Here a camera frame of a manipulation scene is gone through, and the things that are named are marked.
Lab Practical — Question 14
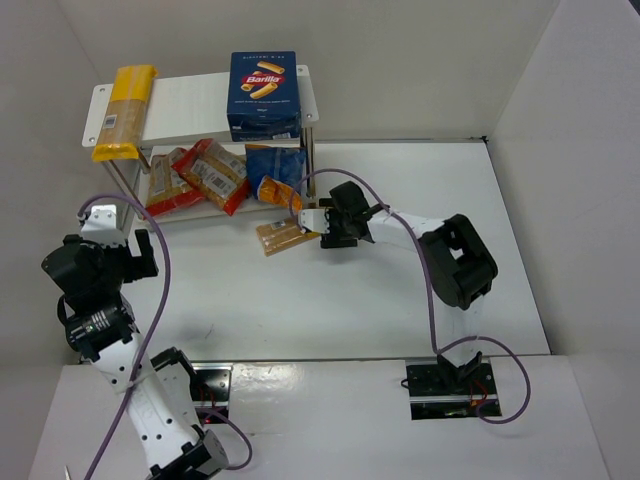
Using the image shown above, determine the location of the yellow spaghetti bag on shelf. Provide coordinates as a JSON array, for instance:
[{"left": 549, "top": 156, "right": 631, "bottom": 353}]
[{"left": 91, "top": 64, "right": 157, "bottom": 163}]

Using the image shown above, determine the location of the blue and orange pasta bag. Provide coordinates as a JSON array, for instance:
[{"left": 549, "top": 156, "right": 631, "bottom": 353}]
[{"left": 245, "top": 144, "right": 306, "bottom": 213}]

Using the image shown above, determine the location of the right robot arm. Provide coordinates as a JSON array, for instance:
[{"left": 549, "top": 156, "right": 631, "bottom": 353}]
[{"left": 299, "top": 181, "right": 498, "bottom": 387}]

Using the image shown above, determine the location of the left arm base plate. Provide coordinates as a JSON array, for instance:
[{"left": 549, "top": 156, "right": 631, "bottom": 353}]
[{"left": 190, "top": 362, "right": 233, "bottom": 426}]

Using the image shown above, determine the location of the red macaroni bag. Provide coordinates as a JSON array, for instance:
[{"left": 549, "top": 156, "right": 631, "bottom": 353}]
[
  {"left": 146, "top": 147, "right": 205, "bottom": 217},
  {"left": 172, "top": 138, "right": 250, "bottom": 216}
]

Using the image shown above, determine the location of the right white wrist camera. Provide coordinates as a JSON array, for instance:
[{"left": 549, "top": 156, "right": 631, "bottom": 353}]
[{"left": 297, "top": 208, "right": 330, "bottom": 235}]

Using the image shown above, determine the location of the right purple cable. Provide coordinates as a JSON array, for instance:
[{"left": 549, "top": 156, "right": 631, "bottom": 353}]
[{"left": 288, "top": 167, "right": 531, "bottom": 425}]

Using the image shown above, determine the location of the purple cable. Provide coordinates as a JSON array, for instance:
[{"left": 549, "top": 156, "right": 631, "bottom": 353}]
[
  {"left": 288, "top": 167, "right": 531, "bottom": 425},
  {"left": 75, "top": 193, "right": 253, "bottom": 480}
]

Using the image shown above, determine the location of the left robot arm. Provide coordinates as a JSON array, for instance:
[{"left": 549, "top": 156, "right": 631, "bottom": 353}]
[{"left": 42, "top": 230, "right": 229, "bottom": 479}]

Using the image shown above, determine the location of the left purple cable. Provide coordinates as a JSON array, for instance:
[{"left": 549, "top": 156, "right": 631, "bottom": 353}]
[{"left": 75, "top": 193, "right": 253, "bottom": 480}]

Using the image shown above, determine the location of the yellow spaghetti bag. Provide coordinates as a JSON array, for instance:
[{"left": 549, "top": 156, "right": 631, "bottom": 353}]
[
  {"left": 256, "top": 218, "right": 319, "bottom": 257},
  {"left": 91, "top": 64, "right": 157, "bottom": 163}
]

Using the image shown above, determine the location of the red macaroni bag left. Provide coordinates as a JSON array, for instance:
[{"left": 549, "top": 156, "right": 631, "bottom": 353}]
[{"left": 146, "top": 147, "right": 205, "bottom": 217}]

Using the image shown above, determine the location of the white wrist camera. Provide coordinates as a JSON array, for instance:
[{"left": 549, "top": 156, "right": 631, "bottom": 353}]
[
  {"left": 80, "top": 204, "right": 126, "bottom": 248},
  {"left": 297, "top": 208, "right": 330, "bottom": 235}
]

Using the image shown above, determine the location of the red macaroni bag right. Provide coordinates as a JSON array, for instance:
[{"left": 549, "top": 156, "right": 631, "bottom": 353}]
[{"left": 172, "top": 138, "right": 250, "bottom": 216}]

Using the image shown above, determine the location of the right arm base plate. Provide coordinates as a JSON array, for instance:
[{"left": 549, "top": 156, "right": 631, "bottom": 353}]
[{"left": 400, "top": 360, "right": 502, "bottom": 421}]

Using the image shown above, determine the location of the blue Barilla pasta box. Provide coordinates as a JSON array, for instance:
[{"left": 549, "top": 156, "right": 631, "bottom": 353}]
[{"left": 226, "top": 51, "right": 301, "bottom": 142}]

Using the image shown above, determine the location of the white two-tier shelf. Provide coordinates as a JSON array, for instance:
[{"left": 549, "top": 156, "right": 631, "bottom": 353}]
[{"left": 82, "top": 64, "right": 320, "bottom": 223}]

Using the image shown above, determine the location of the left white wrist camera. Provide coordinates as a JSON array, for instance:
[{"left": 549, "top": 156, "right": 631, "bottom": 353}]
[{"left": 80, "top": 204, "right": 126, "bottom": 248}]

